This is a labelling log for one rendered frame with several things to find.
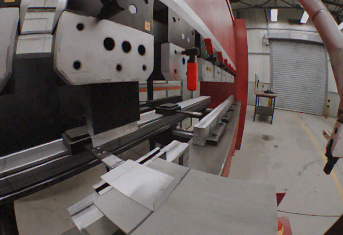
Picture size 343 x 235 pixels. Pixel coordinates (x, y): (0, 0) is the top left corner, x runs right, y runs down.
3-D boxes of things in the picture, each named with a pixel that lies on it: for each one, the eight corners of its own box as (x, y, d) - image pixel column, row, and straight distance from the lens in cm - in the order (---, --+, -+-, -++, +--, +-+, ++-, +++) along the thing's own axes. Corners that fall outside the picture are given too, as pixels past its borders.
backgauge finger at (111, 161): (98, 184, 29) (91, 163, 27) (63, 144, 52) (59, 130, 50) (138, 160, 34) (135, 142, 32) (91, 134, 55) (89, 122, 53)
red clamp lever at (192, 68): (196, 91, 29) (196, 46, 30) (180, 90, 31) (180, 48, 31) (199, 90, 31) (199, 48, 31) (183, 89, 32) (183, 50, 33)
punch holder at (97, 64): (57, 87, 14) (83, -43, 22) (47, 88, 23) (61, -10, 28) (154, 80, 22) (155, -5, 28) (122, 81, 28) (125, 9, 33)
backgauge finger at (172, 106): (196, 120, 66) (197, 110, 65) (155, 113, 79) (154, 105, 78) (204, 115, 77) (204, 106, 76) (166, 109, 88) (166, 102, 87)
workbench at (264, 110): (273, 125, 452) (278, 75, 438) (251, 121, 452) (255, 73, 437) (271, 113, 627) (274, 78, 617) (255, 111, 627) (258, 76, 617)
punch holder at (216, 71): (215, 81, 64) (214, 47, 66) (198, 81, 66) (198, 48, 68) (220, 81, 79) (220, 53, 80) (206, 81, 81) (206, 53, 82)
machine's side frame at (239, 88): (239, 150, 256) (245, 18, 254) (196, 142, 268) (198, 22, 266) (240, 144, 279) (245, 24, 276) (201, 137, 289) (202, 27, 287)
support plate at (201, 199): (266, 282, 21) (271, 280, 20) (94, 204, 25) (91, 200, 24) (273, 188, 30) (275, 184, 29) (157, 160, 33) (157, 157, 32)
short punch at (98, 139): (96, 149, 21) (87, 83, 19) (90, 145, 23) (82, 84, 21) (141, 130, 26) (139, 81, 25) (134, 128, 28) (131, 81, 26)
